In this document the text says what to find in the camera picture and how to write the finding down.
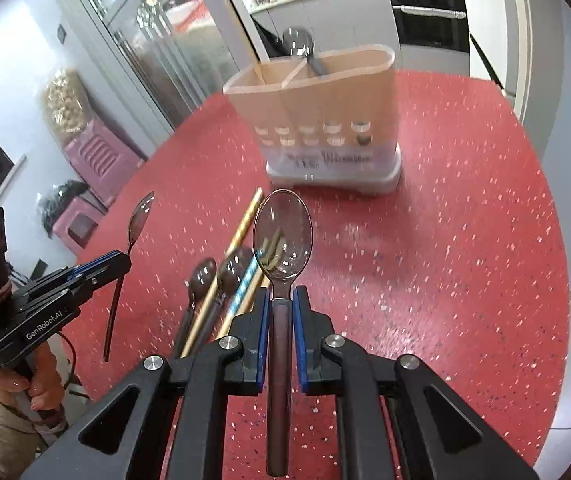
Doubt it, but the built-in black oven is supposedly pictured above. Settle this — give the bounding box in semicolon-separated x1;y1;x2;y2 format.
388;0;470;53

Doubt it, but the grey kitchen base cabinet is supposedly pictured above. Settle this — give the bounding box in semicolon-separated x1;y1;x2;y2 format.
250;0;466;76

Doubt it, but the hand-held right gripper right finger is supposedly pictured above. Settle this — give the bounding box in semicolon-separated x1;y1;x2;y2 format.
293;285;539;480

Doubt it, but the black cable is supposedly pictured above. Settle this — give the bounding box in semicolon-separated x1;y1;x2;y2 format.
58;332;91;401

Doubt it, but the yellow patterned chopstick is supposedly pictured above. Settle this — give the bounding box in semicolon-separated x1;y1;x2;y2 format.
182;187;265;358

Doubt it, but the sliding glass door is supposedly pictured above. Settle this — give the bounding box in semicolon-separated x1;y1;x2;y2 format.
40;0;261;136

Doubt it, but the clear bag of beige balls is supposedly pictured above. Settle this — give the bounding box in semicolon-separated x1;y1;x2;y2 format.
40;70;91;146

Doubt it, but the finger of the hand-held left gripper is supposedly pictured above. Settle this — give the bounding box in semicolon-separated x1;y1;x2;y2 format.
0;274;121;347
13;250;132;301

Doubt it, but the white refrigerator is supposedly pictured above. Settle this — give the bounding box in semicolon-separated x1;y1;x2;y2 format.
458;0;531;101

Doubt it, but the pink plastic stool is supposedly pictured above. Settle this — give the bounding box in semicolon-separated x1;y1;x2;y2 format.
63;120;146;206
53;197;109;256

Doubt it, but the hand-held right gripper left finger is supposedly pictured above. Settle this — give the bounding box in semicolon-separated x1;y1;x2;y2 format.
20;287;271;480

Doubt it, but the person's left hand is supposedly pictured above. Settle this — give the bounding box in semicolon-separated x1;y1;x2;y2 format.
0;347;66;413

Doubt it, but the beige utensil holder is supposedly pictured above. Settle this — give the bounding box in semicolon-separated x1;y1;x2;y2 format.
223;44;403;196

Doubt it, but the black bag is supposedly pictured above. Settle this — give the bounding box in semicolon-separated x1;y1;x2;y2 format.
36;180;91;236

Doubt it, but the transparent brown spoon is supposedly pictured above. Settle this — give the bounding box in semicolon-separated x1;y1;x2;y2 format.
282;26;329;78
213;247;254;311
172;257;218;358
252;188;314;478
103;191;156;362

